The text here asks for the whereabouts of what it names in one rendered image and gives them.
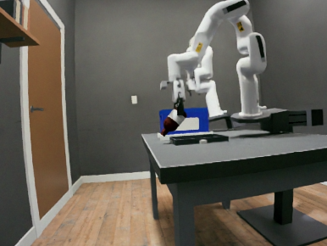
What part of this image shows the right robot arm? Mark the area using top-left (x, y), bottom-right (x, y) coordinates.
top-left (187, 47), bottom-right (226, 117)

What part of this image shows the blue box with white label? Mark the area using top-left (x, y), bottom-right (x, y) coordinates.
top-left (159, 108), bottom-right (209, 135)

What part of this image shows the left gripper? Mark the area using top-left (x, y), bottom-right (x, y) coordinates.
top-left (169, 81), bottom-right (186, 115)

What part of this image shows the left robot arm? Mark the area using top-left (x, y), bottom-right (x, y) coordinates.
top-left (160, 0), bottom-right (267, 117)

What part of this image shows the dark brown bottle with white label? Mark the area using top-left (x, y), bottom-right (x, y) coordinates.
top-left (160, 107), bottom-right (187, 137)

